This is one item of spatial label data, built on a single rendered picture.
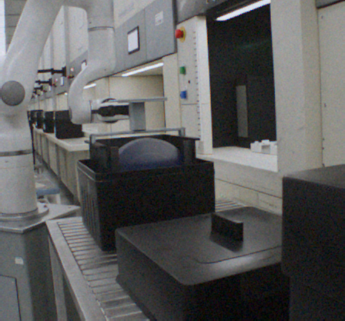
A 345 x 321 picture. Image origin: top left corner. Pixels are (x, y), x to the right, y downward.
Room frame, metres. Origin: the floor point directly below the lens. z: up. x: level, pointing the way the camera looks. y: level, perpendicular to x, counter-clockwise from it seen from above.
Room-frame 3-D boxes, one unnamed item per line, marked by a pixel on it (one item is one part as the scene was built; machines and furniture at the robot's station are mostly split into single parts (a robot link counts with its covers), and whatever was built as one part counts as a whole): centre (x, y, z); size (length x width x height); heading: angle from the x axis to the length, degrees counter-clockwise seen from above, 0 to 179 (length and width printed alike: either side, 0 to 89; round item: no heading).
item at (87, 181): (1.06, 0.07, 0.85); 0.28 x 0.28 x 0.17; 20
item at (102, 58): (1.38, 0.23, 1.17); 0.16 x 0.09 x 0.30; 110
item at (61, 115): (4.02, 0.93, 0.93); 0.30 x 0.28 x 0.26; 18
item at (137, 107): (1.06, 0.07, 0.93); 0.24 x 0.20 x 0.32; 110
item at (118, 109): (1.27, 0.15, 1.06); 0.11 x 0.10 x 0.07; 20
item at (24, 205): (1.26, 0.47, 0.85); 0.19 x 0.19 x 0.18
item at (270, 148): (1.61, -0.46, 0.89); 0.22 x 0.21 x 0.04; 111
